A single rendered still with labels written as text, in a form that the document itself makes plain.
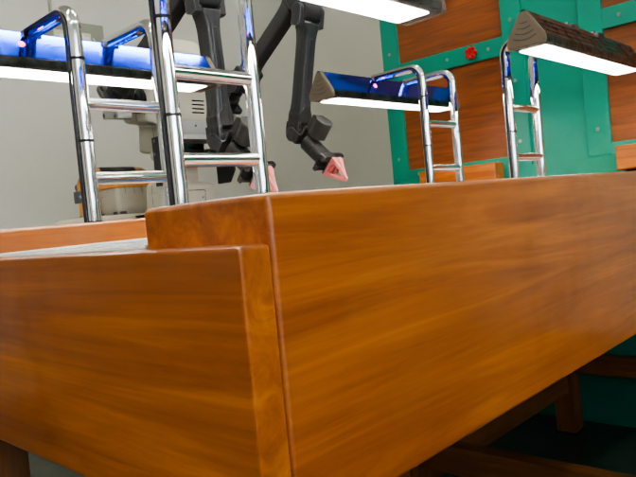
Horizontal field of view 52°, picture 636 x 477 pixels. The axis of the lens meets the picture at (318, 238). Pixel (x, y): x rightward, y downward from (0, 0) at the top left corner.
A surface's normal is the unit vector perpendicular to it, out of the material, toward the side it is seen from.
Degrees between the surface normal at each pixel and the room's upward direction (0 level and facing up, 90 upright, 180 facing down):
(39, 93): 90
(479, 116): 90
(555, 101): 90
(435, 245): 90
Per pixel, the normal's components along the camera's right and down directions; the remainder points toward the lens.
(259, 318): 0.73, -0.04
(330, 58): -0.69, 0.10
